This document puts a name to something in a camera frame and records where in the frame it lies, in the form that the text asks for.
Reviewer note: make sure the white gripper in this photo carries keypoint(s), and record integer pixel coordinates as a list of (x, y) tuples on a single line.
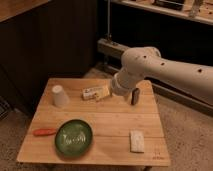
[(121, 84)]

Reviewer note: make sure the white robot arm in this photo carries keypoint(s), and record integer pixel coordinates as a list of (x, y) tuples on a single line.
[(139, 63)]

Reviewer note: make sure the wooden table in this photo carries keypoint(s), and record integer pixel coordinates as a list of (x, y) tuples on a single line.
[(111, 119)]

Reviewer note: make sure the green plate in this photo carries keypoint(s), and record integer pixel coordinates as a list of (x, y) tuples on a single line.
[(73, 138)]

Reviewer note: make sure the white sponge block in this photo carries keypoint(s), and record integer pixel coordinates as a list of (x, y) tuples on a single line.
[(137, 144)]

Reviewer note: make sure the orange carrot toy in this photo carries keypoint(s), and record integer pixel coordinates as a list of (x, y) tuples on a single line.
[(44, 132)]

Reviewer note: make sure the metal vertical pole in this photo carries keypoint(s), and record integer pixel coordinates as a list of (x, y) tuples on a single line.
[(108, 20)]

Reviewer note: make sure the wooden shelf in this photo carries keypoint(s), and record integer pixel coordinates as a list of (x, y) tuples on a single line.
[(194, 10)]

